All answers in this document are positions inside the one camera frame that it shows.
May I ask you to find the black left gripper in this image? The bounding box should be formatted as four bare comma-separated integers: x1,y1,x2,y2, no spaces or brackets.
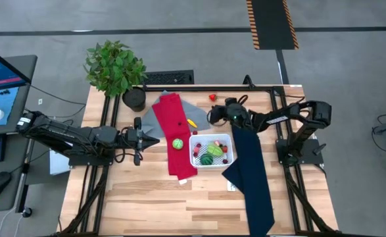
124,117,160,166

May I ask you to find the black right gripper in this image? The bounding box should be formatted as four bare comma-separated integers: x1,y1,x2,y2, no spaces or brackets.
208,97,252,130

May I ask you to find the light green starfruit toy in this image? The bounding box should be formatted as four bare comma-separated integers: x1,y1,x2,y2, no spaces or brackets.
206,143,225,157

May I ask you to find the dark green watermelon toy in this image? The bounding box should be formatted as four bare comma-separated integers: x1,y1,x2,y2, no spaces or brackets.
200,153,214,167

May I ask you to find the white perforated plastic basket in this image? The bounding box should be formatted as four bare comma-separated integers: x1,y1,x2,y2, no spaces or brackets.
188,133,235,169

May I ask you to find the grey cloth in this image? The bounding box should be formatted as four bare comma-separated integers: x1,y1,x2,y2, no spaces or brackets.
141,90,212,139

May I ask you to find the red cloth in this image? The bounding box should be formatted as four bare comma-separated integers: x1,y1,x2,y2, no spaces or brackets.
151,92,199,181

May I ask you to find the navy blue cloth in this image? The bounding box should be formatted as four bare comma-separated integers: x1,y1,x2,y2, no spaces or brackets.
221,124,276,237

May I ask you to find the green plant in black pot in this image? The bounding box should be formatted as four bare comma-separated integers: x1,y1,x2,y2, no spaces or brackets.
83,39,147,113

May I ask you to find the black mat with hazard stripes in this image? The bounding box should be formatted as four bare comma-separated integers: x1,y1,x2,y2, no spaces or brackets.
246,0,299,51

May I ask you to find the grey desk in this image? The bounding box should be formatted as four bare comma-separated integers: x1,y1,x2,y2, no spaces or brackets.
0,54,39,215

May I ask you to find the black clamp handle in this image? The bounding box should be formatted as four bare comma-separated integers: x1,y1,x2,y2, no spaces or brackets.
243,74,256,89

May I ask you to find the black aluminium table frame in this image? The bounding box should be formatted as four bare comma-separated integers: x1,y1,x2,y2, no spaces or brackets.
57,84,340,237

